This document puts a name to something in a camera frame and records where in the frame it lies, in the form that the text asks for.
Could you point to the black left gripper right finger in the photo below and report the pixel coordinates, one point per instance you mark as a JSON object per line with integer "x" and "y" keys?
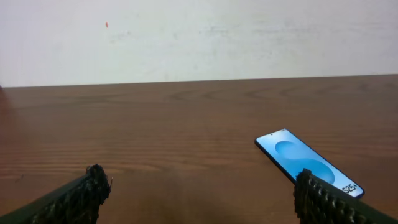
{"x": 318, "y": 202}

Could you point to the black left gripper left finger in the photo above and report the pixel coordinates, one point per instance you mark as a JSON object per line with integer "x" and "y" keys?
{"x": 78, "y": 201}

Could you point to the blue Galaxy smartphone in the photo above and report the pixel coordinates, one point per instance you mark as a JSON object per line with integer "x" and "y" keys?
{"x": 291, "y": 155}

